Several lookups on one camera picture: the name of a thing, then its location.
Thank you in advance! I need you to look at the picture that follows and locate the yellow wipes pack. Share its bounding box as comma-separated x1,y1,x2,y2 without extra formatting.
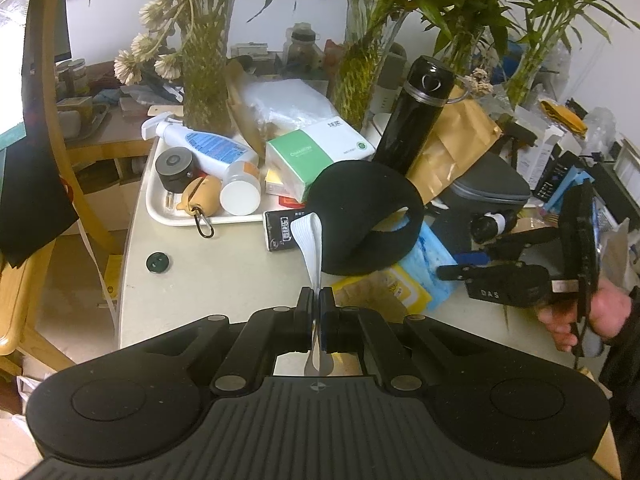
331,264,433,323

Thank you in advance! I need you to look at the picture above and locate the blue face mask pack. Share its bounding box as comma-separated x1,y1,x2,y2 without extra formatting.
399,222,458,310

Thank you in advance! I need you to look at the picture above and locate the person's right hand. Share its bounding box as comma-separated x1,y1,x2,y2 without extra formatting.
536,278,634,352

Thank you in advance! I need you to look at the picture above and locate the grey zippered hard case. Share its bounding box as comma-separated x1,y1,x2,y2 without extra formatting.
438,152,530,212

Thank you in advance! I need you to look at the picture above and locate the white product box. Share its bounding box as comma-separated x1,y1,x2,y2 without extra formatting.
515,106,564,191

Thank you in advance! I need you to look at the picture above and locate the black product box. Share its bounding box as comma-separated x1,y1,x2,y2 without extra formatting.
533,151,580,203

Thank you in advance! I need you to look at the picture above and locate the black small device box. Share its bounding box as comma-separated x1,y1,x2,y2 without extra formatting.
262,209,306,252

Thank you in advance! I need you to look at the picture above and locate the small black round cap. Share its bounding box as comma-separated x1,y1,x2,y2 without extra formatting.
145,252,170,274

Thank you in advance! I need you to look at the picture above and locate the brown paper bag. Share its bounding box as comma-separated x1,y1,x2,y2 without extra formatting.
407,96,502,204

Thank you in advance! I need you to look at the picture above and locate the white pill bottle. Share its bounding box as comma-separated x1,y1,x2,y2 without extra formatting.
219,160,262,216

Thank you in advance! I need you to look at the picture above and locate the green white tissue box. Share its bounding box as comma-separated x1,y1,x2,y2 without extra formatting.
266,116,375,203

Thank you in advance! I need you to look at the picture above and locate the white plastic tray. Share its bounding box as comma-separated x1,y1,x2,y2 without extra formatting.
145,138,280,226

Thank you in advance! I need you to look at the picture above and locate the black thermos bottle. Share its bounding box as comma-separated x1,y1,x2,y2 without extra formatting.
373,55,456,174

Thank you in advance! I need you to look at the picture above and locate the round black speaker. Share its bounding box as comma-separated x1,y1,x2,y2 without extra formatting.
155,146,196,193

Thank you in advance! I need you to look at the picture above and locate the white spray bottle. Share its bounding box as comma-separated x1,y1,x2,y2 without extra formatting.
141,112,259,179

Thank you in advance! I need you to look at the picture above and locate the glass vase with bamboo right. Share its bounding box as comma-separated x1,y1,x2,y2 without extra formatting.
503,36,558,108

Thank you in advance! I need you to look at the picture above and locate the glass vase with bamboo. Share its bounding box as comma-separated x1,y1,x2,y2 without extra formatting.
331,0,407,131
180,0,234,134
503,36,558,108

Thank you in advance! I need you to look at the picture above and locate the wooden chair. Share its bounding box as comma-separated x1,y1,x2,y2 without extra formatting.
1,0,124,375

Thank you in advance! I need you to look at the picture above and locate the glass vase with bamboo middle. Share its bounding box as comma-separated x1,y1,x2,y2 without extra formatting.
331,0,407,131

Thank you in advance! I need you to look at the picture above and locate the glass vase with bamboo left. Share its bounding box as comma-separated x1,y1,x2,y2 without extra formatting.
180,0,234,134

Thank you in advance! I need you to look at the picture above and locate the tan silicone keychain pouch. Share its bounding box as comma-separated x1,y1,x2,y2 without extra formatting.
177,176,222,240

